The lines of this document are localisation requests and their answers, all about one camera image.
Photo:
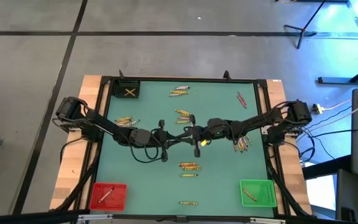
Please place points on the white yellow power plug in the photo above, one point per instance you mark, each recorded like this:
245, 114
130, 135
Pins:
317, 109

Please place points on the green plastic basket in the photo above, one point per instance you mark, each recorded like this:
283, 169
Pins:
259, 186

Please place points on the black plastic basket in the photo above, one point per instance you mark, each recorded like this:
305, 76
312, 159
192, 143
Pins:
120, 93

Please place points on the black floor stand base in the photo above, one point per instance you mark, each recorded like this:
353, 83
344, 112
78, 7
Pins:
337, 81

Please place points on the black metal rig frame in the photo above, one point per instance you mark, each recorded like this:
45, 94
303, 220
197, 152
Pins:
179, 79

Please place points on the grey computer case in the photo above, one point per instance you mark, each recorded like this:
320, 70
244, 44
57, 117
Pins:
350, 199

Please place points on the pink crayon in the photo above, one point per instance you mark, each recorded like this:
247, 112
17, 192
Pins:
184, 118
242, 145

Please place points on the silver frame bracket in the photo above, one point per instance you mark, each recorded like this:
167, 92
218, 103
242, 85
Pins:
267, 221
95, 217

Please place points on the green table mat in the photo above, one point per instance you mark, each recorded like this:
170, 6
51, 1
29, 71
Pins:
154, 186

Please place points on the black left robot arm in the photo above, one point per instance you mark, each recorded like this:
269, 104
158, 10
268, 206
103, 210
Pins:
104, 125

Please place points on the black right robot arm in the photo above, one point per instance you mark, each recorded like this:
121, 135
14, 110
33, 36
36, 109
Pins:
253, 122

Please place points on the red plastic basket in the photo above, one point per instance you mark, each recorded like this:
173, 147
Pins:
95, 205

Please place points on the red orange crayon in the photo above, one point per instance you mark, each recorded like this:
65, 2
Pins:
190, 165

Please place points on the black floor beam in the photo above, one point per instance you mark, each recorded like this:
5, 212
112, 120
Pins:
325, 168

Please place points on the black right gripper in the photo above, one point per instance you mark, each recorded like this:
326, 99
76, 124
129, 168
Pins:
202, 135

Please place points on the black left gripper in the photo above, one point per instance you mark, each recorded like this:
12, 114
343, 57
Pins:
158, 138

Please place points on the black tripod stand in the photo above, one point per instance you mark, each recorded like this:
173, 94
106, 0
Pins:
303, 31

